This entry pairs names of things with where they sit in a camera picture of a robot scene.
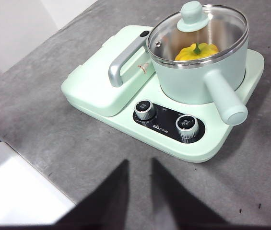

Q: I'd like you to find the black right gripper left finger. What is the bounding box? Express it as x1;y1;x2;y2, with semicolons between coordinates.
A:
0;159;130;230

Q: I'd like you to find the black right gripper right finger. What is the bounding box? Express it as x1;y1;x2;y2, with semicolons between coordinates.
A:
151;158;271;230

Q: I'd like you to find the mint green cover, silver handle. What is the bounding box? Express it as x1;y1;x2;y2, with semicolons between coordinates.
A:
61;25;156;118

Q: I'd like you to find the glass lid with mint knob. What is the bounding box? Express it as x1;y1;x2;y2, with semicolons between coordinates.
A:
147;1;249;70

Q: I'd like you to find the white flat platform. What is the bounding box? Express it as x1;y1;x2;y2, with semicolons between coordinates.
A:
0;142;78;228

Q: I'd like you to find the mint green breakfast maker base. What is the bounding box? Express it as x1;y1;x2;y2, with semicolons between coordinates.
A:
60;25;265;163

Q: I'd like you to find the mint green pot with handle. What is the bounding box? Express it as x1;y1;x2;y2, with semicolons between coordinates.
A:
147;4;249;127

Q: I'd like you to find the silver control dial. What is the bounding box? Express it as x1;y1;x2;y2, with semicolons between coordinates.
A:
175;114;200;139
134;100;156;120

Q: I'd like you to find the yellow toy pumpkin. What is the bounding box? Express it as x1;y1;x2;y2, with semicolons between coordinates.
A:
175;42;220;62

